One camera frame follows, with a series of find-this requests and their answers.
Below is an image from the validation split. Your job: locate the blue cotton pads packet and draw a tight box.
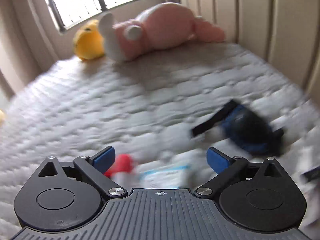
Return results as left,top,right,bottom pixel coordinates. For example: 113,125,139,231
139,163,191,189

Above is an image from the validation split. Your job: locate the yellow plush toy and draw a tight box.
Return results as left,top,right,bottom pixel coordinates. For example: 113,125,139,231
73,19,105,61

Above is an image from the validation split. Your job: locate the grey quilted mattress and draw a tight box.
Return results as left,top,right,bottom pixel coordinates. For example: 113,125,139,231
1,43,319,239

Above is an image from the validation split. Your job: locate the red white foam rocket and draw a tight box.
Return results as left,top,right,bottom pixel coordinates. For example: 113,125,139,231
104,154,138,192

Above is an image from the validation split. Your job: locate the white paper towel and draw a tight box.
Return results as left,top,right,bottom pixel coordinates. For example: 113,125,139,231
296,145,319,176

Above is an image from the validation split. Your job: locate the pink plush toy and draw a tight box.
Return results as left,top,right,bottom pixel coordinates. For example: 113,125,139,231
98,2,226,62

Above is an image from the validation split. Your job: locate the beige padded headboard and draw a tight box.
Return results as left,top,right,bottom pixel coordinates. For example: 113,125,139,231
181,0,319,101

